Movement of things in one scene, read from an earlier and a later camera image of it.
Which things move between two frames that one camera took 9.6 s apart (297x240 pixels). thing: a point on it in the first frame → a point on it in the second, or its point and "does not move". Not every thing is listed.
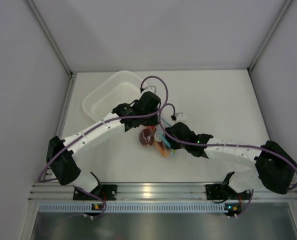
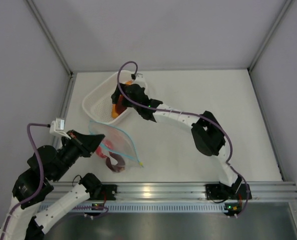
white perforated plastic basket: [122, 87] does not move
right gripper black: [173, 145] → [123, 88]
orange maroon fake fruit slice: [164, 150] → [119, 107]
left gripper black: [153, 121] → [87, 143]
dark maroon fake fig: [146, 137] → [118, 167]
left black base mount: [105, 192] does not move
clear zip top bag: [154, 136] → [117, 149]
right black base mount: [216, 192] does not move
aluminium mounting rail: [162, 192] does not move
